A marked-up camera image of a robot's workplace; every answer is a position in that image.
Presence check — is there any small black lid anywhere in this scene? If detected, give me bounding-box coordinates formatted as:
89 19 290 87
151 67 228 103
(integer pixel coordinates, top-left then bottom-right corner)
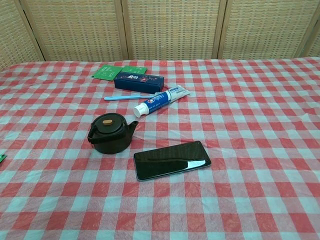
94 112 125 135

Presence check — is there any blue white toothpaste tube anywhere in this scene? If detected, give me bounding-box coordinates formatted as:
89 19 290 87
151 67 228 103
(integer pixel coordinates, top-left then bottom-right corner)
133 84 192 119

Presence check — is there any black smartphone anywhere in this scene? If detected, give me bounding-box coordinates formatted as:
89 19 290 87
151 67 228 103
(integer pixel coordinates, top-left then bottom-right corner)
133 140 212 182

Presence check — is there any light blue toothbrush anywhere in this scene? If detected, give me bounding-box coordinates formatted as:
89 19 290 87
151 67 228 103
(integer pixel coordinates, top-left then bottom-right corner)
103 92 157 102

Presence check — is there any dark blue rectangular box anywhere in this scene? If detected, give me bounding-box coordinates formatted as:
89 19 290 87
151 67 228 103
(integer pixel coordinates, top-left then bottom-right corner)
113 70 165 93

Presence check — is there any red white checkered tablecloth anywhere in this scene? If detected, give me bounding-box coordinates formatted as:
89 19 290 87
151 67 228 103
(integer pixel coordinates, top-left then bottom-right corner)
0 56 320 240

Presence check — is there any woven rattan screen panel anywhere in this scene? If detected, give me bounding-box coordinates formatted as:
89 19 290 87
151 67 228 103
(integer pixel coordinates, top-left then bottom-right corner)
0 0 46 72
21 0 129 62
297 0 320 59
121 0 227 61
212 0 316 60

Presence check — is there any black teapot with handle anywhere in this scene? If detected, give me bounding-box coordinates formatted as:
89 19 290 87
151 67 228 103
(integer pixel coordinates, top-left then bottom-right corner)
86 112 140 155

